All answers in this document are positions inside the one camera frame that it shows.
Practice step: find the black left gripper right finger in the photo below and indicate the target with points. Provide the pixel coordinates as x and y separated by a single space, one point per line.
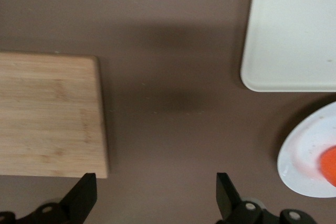
227 200

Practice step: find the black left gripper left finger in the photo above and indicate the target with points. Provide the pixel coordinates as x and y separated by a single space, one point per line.
84 197

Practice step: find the white round plate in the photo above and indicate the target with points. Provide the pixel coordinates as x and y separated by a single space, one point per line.
299 155

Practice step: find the orange fruit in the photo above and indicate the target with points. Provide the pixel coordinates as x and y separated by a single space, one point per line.
330 165

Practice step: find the wooden cutting board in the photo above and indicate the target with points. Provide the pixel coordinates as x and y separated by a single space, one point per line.
47 113

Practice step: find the cream bear print tray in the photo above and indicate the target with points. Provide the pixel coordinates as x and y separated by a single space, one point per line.
291 30

